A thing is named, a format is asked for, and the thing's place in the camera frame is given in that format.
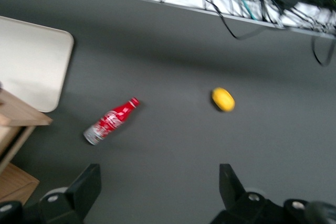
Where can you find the yellow lemon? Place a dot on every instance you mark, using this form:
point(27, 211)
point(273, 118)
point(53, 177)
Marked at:
point(223, 99)

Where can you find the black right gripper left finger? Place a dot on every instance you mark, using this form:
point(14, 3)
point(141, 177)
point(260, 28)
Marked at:
point(84, 190)

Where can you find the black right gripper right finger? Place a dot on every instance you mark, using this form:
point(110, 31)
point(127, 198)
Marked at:
point(232, 190)

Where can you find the red cola bottle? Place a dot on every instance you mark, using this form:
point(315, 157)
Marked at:
point(113, 120)

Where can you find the white rounded plastic tray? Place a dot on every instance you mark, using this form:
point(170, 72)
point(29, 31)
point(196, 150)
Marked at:
point(31, 66)

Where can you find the light wooden drawer cabinet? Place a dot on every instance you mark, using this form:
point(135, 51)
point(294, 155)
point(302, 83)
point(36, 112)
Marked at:
point(21, 113)

